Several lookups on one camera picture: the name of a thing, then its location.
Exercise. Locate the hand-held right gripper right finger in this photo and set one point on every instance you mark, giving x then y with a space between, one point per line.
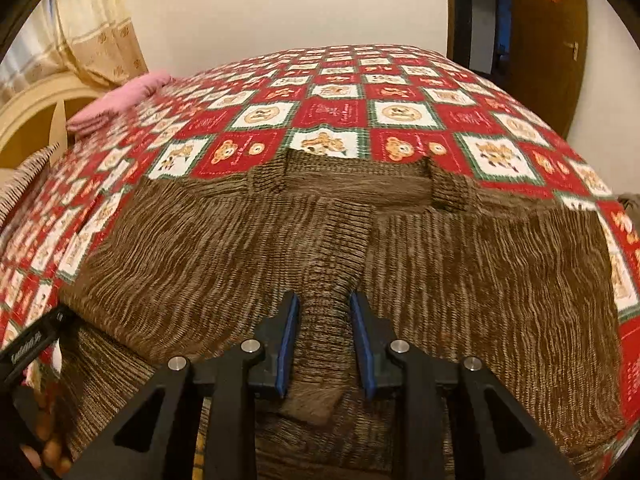
366 360

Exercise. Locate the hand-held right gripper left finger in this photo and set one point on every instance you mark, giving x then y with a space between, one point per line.
283 360

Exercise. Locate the brown knitted sweater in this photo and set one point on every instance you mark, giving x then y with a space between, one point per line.
200 260

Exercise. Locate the person's left hand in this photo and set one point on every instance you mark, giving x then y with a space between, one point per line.
50 452

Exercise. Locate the striped pillow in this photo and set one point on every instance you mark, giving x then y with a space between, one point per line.
25 180

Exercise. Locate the cream wooden headboard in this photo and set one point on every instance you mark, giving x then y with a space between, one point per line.
45 110

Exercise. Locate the red checkered printed blanket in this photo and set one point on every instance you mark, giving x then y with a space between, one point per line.
340 110

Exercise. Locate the pink folded blanket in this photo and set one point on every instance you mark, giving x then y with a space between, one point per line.
120 100

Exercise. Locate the brown wooden door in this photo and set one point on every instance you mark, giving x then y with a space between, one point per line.
545 60

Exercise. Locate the dark wooden door frame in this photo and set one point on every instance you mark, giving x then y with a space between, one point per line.
462 20

